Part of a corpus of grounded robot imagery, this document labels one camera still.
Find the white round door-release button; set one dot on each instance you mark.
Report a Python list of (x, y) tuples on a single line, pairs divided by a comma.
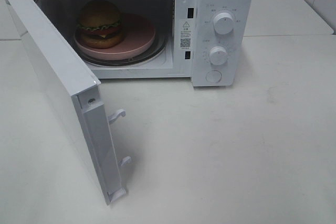
[(213, 76)]

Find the white warning label sticker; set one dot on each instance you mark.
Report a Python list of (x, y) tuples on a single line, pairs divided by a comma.
[(185, 27)]

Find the pink round plate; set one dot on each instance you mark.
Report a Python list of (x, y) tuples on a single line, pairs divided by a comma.
[(139, 35)]

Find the toy burger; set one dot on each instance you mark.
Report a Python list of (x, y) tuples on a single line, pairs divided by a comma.
[(99, 25)]

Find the white upper microwave knob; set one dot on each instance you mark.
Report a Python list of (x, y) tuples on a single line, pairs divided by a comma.
[(223, 22)]

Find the glass microwave turntable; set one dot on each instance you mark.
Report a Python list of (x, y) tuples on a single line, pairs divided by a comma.
[(155, 49)]

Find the white microwave knob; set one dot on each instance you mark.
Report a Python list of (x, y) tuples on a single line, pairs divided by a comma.
[(223, 22), (218, 56)]

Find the white microwave door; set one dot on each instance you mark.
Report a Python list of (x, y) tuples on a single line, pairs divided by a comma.
[(73, 92)]

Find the white lower microwave knob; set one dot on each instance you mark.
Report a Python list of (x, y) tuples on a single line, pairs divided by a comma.
[(218, 56)]

